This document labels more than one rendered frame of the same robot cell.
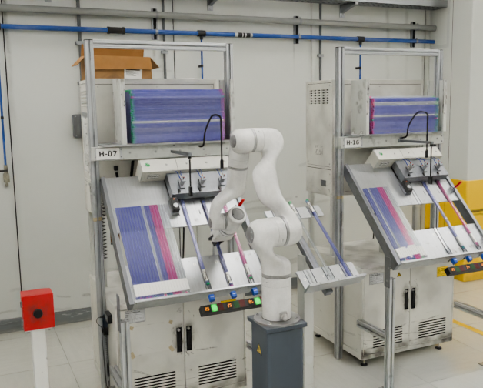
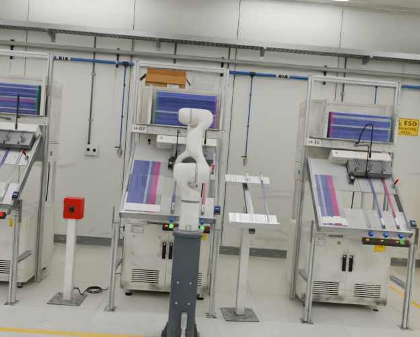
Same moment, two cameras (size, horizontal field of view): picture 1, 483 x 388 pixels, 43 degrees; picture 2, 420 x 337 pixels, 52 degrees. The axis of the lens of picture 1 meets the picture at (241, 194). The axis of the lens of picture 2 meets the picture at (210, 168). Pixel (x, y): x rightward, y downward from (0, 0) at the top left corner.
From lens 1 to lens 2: 1.31 m
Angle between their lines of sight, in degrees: 23
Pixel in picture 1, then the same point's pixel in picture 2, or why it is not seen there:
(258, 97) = (290, 119)
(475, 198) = not seen: outside the picture
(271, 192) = (192, 147)
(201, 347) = not seen: hidden behind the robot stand
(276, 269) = (186, 196)
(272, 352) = (176, 249)
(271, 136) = (202, 114)
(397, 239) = (326, 210)
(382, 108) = (340, 120)
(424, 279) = (362, 251)
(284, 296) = (189, 214)
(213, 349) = not seen: hidden behind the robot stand
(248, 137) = (185, 112)
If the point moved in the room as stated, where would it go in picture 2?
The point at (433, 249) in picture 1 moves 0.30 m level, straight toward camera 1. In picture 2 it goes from (356, 222) to (339, 226)
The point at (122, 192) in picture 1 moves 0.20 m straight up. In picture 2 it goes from (143, 152) to (144, 128)
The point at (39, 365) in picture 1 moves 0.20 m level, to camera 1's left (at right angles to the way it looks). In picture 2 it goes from (69, 241) to (49, 237)
